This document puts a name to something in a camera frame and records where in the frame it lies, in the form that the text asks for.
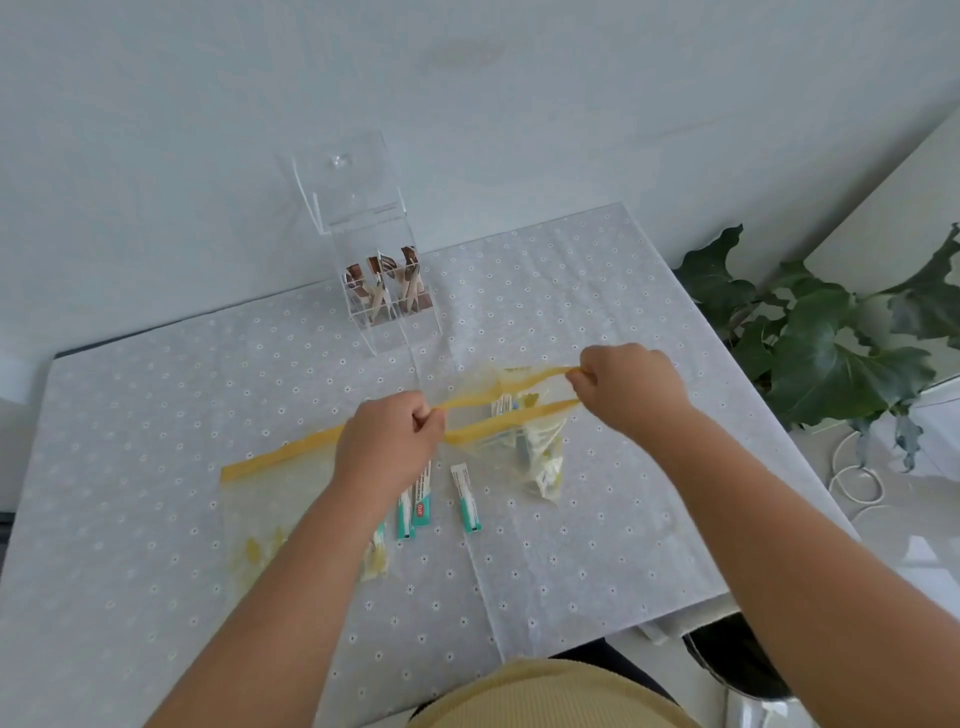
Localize bunch of brown sachets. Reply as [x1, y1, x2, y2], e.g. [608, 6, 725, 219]
[342, 245, 437, 325]

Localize person's right hand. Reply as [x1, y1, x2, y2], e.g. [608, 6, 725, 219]
[565, 342, 693, 445]

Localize white dotted tablecloth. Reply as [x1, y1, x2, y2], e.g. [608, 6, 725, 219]
[0, 200, 865, 728]

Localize yellow-zip plastic bag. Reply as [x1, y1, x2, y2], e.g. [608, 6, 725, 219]
[219, 418, 393, 610]
[427, 363, 588, 505]

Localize person's left hand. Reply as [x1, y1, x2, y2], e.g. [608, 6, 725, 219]
[333, 390, 449, 520]

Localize white cable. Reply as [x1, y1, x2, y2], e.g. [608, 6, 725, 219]
[827, 426, 888, 528]

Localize dark trousers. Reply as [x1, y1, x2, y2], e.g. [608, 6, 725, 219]
[549, 639, 678, 689]

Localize green leafy plant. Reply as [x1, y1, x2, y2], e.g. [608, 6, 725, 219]
[670, 222, 960, 475]

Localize black stool seat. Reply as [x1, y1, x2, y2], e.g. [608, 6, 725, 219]
[680, 610, 796, 704]

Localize person's left forearm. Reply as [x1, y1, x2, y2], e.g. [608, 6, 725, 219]
[147, 480, 421, 728]

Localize flat yellow-zip plastic bag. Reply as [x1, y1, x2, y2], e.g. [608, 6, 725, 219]
[219, 418, 393, 610]

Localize clear acrylic box with lid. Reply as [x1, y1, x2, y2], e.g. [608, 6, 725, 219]
[273, 130, 445, 359]

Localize pale yellow shirt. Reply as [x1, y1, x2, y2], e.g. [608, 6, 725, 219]
[407, 658, 705, 728]

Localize person's right forearm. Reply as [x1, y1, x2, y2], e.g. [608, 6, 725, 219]
[628, 408, 960, 728]

